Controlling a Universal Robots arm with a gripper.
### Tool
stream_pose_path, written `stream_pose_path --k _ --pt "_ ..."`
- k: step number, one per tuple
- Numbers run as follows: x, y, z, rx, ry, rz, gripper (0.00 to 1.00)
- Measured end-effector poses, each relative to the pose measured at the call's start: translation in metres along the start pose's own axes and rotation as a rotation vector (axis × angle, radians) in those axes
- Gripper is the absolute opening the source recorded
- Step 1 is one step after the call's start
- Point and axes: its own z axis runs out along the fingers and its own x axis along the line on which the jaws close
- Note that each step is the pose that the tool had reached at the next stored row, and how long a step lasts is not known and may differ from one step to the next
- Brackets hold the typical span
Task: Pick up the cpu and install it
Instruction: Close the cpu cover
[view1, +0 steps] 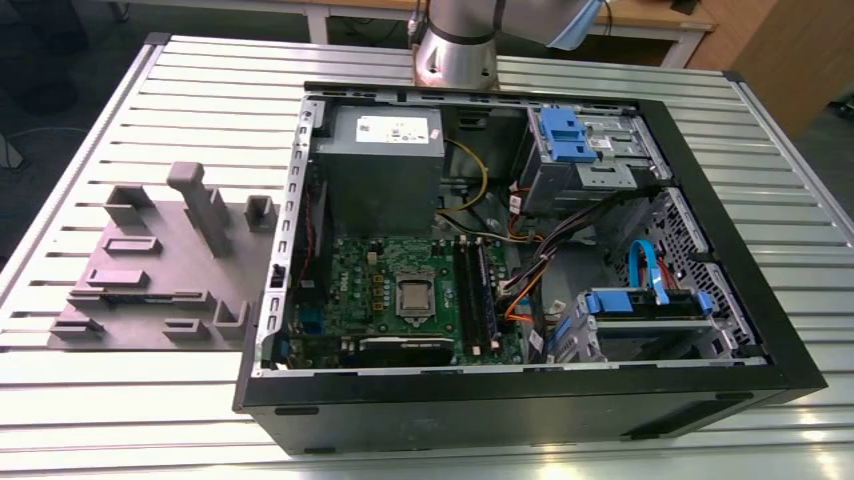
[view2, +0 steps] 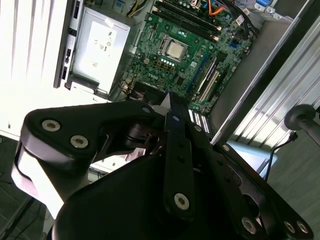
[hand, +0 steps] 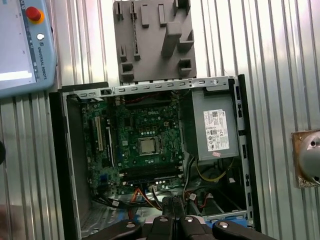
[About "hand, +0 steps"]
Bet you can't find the black sleeved cable bundle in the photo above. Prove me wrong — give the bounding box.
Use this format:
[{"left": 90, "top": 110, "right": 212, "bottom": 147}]
[{"left": 91, "top": 194, "right": 164, "bottom": 209}]

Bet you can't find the grey parts rack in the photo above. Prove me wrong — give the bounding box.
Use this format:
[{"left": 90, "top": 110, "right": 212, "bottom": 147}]
[{"left": 112, "top": 0, "right": 198, "bottom": 84}]

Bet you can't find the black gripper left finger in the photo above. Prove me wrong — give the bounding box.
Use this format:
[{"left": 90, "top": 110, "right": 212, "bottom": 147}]
[{"left": 99, "top": 196, "right": 176, "bottom": 240}]

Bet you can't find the black RAM slot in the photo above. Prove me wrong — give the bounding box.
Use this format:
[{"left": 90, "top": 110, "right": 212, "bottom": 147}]
[{"left": 119, "top": 166, "right": 181, "bottom": 176}]

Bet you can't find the pale blue teach pendant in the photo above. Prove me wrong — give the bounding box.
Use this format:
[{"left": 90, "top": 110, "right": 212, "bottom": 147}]
[{"left": 0, "top": 0, "right": 59, "bottom": 99}]

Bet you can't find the orange wire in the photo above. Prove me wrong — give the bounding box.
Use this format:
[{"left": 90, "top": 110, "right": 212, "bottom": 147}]
[{"left": 127, "top": 187, "right": 152, "bottom": 221}]

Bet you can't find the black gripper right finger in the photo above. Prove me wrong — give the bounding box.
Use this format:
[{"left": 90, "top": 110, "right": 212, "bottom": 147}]
[{"left": 174, "top": 196, "right": 273, "bottom": 240}]

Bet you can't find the yellow wire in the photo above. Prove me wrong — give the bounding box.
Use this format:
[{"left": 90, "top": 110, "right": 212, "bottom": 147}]
[{"left": 195, "top": 158, "right": 236, "bottom": 184}]

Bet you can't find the green Dell motherboard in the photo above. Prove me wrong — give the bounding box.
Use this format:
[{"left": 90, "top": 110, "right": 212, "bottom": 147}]
[{"left": 79, "top": 96, "right": 185, "bottom": 200}]

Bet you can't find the black open PC case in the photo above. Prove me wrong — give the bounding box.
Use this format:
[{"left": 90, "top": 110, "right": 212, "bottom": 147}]
[{"left": 48, "top": 73, "right": 263, "bottom": 235}]

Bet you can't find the metal socket cover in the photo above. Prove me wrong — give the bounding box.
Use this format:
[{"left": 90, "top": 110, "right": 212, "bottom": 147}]
[{"left": 136, "top": 135, "right": 164, "bottom": 157}]

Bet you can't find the black expansion slot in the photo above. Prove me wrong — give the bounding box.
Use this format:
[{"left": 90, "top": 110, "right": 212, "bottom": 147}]
[{"left": 106, "top": 126, "right": 116, "bottom": 169}]

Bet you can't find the metal optical drive cage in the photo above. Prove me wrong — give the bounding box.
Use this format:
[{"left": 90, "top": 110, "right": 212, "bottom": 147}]
[{"left": 187, "top": 189, "right": 251, "bottom": 227}]

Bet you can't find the silver CPU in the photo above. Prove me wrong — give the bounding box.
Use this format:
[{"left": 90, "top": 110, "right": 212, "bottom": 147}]
[{"left": 139, "top": 137, "right": 158, "bottom": 154}]

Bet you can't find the blue drive bay latch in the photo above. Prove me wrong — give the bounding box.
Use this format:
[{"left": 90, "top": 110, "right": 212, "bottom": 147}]
[{"left": 203, "top": 215, "right": 251, "bottom": 227}]

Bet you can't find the grey power supply unit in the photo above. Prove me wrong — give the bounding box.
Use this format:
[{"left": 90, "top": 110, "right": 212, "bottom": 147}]
[{"left": 183, "top": 86, "right": 241, "bottom": 163}]

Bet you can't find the white expansion slot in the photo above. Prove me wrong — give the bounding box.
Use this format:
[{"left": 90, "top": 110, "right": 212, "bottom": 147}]
[{"left": 93, "top": 115, "right": 104, "bottom": 153}]

